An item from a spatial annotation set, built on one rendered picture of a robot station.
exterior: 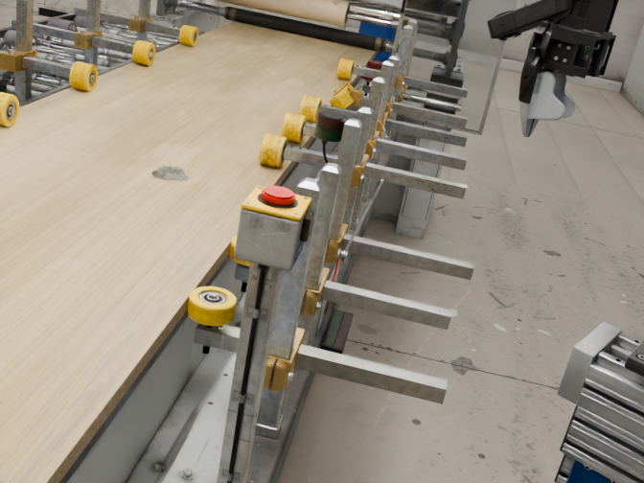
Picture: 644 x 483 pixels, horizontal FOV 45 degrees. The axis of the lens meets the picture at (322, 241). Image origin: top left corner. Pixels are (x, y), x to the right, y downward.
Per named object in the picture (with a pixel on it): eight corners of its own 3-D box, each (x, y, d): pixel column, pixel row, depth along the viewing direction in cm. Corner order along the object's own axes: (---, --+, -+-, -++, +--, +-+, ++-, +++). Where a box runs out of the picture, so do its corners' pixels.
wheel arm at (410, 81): (466, 96, 311) (468, 87, 310) (466, 98, 308) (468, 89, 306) (344, 70, 316) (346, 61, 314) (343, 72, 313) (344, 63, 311)
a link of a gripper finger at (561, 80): (558, 147, 103) (580, 78, 99) (517, 133, 106) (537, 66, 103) (567, 144, 105) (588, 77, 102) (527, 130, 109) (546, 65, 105)
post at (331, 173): (300, 381, 162) (343, 164, 143) (297, 390, 159) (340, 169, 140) (285, 377, 162) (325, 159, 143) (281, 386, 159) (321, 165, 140)
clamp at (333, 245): (344, 243, 184) (348, 223, 182) (334, 265, 172) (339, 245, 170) (321, 238, 184) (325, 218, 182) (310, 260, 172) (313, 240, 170)
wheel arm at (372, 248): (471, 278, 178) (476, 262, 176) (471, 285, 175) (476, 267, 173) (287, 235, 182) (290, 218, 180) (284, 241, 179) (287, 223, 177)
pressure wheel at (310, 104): (314, 119, 241) (316, 126, 248) (321, 94, 242) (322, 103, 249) (296, 115, 241) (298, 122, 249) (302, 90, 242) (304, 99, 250)
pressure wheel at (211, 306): (214, 335, 141) (221, 280, 137) (237, 358, 136) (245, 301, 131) (173, 345, 136) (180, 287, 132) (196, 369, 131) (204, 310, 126)
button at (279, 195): (297, 203, 93) (299, 190, 92) (289, 215, 89) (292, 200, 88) (264, 195, 93) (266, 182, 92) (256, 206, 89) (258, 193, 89)
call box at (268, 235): (302, 255, 97) (312, 196, 93) (289, 278, 90) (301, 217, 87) (247, 241, 97) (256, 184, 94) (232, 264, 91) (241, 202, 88)
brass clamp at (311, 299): (328, 290, 161) (333, 268, 159) (316, 320, 149) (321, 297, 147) (299, 284, 162) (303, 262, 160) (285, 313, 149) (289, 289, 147)
